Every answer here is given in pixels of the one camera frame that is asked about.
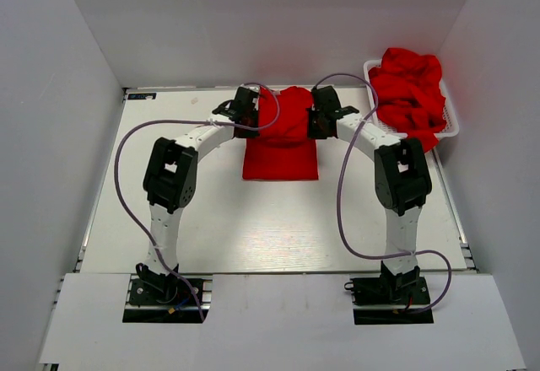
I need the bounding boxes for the red t-shirt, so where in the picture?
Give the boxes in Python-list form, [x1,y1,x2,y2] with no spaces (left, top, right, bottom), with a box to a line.
[242,86,319,181]

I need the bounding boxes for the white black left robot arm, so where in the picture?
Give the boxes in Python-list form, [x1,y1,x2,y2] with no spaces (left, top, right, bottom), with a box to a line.
[136,87,262,303]

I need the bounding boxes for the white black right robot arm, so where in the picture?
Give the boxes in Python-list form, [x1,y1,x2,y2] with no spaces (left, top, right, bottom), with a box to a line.
[308,86,432,303]

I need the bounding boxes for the pile of red t-shirts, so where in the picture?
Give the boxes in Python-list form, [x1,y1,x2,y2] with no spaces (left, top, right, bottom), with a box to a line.
[369,47,446,152]

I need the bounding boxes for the small blue table label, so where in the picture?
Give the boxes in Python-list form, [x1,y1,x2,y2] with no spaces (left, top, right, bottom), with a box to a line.
[127,93,157,100]

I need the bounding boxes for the white plastic laundry basket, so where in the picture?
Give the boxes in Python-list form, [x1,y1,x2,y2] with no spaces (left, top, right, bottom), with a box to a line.
[362,58,461,140]

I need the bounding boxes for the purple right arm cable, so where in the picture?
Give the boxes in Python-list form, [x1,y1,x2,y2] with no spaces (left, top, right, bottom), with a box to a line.
[311,73,453,315]

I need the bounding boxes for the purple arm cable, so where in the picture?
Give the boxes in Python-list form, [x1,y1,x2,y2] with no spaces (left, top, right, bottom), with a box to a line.
[311,73,453,315]
[114,82,281,321]

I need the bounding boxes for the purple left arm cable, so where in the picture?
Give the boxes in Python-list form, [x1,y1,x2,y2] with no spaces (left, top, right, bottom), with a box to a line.
[114,82,281,321]

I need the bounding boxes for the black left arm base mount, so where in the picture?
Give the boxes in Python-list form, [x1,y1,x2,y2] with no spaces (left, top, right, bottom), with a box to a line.
[122,272,212,325]

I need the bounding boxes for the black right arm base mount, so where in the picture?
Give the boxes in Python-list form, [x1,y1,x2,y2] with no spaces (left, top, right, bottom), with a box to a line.
[343,277,434,325]

